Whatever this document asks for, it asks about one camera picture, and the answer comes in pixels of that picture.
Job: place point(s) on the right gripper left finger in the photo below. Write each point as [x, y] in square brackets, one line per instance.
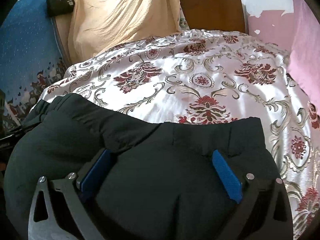
[58, 206]

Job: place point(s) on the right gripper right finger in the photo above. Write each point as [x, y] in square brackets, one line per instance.
[263, 210]

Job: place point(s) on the black padded jacket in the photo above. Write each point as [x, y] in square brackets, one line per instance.
[163, 184]

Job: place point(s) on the pink satin curtain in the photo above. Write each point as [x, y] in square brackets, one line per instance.
[304, 57]

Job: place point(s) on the floral satin bedspread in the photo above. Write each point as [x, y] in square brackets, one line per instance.
[205, 77]

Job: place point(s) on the brown wooden headboard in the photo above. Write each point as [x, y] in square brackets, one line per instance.
[224, 15]

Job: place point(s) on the beige draped cloth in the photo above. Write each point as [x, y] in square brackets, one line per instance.
[98, 25]

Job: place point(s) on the small black bag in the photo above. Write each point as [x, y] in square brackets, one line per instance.
[59, 7]

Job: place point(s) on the blue patterned wall hanging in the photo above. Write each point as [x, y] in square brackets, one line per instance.
[31, 59]

